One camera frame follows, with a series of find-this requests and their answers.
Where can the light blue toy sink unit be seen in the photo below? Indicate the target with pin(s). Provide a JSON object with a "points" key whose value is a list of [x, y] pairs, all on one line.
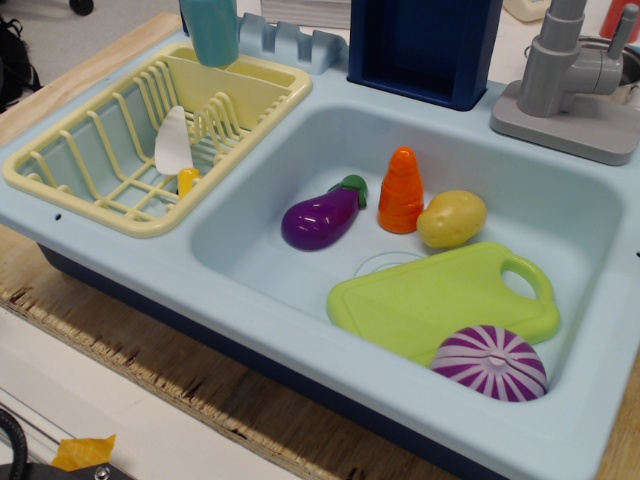
{"points": [[226, 268]]}

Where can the pale yellow drying rack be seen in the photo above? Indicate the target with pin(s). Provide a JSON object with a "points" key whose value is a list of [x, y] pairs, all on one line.
{"points": [[97, 160]]}

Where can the teal plastic cup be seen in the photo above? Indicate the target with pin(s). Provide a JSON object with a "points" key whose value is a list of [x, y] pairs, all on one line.
{"points": [[212, 27]]}

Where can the purple toy eggplant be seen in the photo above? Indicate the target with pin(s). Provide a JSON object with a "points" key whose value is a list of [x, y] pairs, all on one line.
{"points": [[317, 223]]}

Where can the orange toy carrot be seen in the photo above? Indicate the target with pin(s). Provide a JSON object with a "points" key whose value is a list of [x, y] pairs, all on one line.
{"points": [[402, 193]]}

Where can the green toy cutting board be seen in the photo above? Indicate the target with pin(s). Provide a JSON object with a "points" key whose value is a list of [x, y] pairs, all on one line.
{"points": [[411, 309]]}

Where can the yellow toy potato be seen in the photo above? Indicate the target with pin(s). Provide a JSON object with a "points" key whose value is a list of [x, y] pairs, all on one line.
{"points": [[451, 219]]}

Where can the purple striped toy onion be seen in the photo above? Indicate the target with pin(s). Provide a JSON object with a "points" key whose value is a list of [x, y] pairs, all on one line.
{"points": [[494, 362]]}

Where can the dark blue plastic box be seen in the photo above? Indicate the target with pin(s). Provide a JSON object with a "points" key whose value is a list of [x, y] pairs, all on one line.
{"points": [[437, 52]]}

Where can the grey toy faucet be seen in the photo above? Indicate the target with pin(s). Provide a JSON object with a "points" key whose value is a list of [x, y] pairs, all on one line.
{"points": [[595, 128]]}

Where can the cream container at top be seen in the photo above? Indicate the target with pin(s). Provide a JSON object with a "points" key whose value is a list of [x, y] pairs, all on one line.
{"points": [[527, 11]]}

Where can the yellow masking tape piece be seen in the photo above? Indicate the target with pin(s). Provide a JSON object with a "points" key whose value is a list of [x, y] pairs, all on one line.
{"points": [[76, 454]]}

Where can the black bag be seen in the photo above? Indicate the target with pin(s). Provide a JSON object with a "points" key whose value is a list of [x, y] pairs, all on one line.
{"points": [[17, 73]]}

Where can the red object at edge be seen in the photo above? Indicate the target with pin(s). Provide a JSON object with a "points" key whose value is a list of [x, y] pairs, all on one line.
{"points": [[617, 20]]}

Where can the toy knife yellow handle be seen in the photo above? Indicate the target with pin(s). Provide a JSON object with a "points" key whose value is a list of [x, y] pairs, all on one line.
{"points": [[172, 151]]}

